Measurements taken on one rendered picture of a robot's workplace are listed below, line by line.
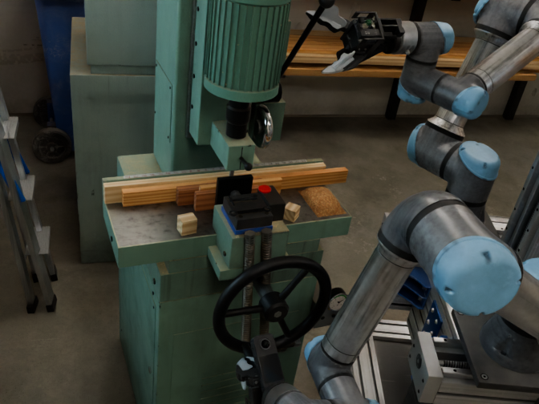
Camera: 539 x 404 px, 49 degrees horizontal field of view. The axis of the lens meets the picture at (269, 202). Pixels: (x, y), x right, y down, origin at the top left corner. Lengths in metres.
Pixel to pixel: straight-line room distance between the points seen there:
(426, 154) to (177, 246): 0.77
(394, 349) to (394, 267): 1.19
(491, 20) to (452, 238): 0.95
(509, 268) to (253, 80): 0.69
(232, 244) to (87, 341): 1.19
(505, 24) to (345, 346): 1.00
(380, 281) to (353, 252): 1.89
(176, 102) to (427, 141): 0.71
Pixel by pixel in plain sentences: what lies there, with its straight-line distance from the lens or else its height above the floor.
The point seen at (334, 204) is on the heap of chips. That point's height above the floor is 0.92.
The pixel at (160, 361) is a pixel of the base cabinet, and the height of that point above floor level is 0.50.
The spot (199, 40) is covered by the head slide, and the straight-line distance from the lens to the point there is 1.49.
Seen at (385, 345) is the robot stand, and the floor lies 0.21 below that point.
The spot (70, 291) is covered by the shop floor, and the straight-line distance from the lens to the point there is 2.61.
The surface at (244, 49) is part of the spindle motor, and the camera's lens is 1.31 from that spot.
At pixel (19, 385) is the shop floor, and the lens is 2.31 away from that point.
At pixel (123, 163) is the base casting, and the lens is 1.87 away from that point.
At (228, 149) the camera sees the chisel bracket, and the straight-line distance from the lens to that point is 1.44.
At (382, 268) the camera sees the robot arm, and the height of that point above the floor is 1.11.
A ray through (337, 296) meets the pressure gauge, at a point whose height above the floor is 0.68.
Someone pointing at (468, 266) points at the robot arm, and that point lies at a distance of 0.89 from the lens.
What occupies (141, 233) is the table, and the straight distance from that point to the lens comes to 1.41.
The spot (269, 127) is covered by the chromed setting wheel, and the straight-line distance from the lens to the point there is 1.60.
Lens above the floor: 1.75
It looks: 33 degrees down
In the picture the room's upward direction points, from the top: 9 degrees clockwise
